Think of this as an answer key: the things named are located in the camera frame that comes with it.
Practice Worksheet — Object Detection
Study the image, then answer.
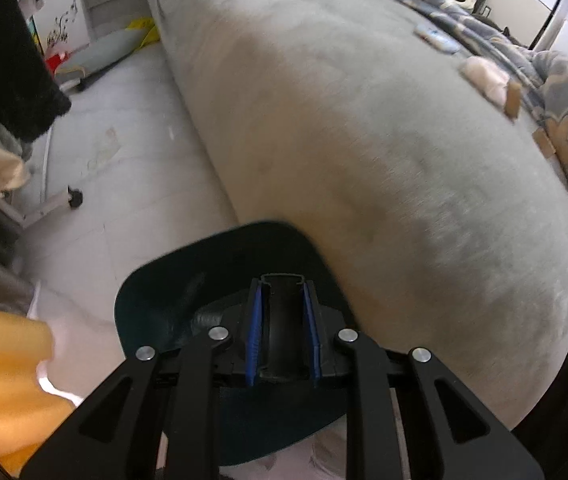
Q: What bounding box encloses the grey floor cushion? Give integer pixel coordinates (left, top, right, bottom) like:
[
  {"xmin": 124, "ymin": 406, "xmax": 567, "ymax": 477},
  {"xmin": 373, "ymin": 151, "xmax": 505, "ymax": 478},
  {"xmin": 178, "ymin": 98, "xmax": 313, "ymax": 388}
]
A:
[{"xmin": 56, "ymin": 27, "xmax": 147, "ymax": 81}]

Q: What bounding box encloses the white clothes rack base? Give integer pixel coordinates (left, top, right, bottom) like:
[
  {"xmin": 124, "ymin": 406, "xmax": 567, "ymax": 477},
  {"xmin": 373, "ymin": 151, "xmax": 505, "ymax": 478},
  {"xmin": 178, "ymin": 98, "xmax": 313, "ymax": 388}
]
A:
[{"xmin": 0, "ymin": 125, "xmax": 85, "ymax": 231}]

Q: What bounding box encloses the yellow plastic bag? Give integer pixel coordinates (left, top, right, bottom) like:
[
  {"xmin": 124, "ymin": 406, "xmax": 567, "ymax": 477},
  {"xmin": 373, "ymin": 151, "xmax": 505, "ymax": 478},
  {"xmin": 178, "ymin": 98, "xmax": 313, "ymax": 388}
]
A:
[{"xmin": 126, "ymin": 17, "xmax": 159, "ymax": 48}]

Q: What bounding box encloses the dark teal trash bin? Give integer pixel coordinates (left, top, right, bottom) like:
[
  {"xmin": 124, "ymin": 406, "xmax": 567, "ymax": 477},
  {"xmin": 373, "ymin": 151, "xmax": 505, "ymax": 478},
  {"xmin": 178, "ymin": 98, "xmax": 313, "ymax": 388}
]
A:
[{"xmin": 114, "ymin": 220, "xmax": 352, "ymax": 468}]

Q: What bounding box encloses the grey bed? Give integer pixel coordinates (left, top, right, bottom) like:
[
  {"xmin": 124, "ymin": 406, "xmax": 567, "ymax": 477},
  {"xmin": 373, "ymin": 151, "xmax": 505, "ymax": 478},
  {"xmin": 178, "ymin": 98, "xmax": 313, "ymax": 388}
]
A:
[{"xmin": 144, "ymin": 0, "xmax": 568, "ymax": 431}]

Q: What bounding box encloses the red tissue box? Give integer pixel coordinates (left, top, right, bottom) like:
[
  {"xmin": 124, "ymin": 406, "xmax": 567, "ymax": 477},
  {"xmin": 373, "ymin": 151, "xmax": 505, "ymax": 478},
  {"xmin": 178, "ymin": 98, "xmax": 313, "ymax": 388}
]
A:
[{"xmin": 44, "ymin": 50, "xmax": 72, "ymax": 73}]

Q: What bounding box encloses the white dressing table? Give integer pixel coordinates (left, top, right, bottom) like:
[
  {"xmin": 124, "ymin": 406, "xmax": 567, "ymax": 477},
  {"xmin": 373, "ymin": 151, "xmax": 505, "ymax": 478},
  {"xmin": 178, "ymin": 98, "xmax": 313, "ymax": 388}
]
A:
[{"xmin": 31, "ymin": 0, "xmax": 152, "ymax": 56}]

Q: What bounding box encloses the yellow cloth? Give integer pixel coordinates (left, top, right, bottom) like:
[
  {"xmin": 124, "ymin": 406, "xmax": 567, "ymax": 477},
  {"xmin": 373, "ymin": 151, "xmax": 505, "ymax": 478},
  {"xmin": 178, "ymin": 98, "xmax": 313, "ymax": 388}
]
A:
[{"xmin": 0, "ymin": 300, "xmax": 82, "ymax": 478}]

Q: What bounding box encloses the blue wet wipe packet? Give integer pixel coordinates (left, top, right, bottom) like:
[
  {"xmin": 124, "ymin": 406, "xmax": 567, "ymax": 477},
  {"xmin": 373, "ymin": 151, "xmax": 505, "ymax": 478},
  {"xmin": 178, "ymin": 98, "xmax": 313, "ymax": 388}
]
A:
[{"xmin": 414, "ymin": 24, "xmax": 459, "ymax": 55}]

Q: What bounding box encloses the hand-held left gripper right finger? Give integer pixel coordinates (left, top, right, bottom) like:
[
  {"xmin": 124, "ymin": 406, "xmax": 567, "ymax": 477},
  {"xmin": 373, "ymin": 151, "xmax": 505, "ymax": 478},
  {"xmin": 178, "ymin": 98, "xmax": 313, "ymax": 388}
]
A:
[{"xmin": 304, "ymin": 280, "xmax": 544, "ymax": 480}]

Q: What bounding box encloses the black fleece garment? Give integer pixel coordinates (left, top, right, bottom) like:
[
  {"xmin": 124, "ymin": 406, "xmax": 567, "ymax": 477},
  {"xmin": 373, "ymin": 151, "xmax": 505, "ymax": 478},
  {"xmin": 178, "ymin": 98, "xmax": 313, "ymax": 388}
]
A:
[{"xmin": 0, "ymin": 0, "xmax": 72, "ymax": 143}]

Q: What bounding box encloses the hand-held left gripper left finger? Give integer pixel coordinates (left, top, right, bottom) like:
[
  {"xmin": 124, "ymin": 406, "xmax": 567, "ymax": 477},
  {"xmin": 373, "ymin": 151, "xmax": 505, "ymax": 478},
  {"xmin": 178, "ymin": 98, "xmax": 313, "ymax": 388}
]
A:
[{"xmin": 19, "ymin": 280, "xmax": 265, "ymax": 480}]

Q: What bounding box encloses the blue patterned duvet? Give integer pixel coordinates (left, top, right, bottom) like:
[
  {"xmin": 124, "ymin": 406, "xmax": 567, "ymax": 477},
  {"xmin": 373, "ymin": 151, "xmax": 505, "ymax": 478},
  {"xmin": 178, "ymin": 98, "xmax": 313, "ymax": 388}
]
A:
[{"xmin": 284, "ymin": 0, "xmax": 568, "ymax": 266}]

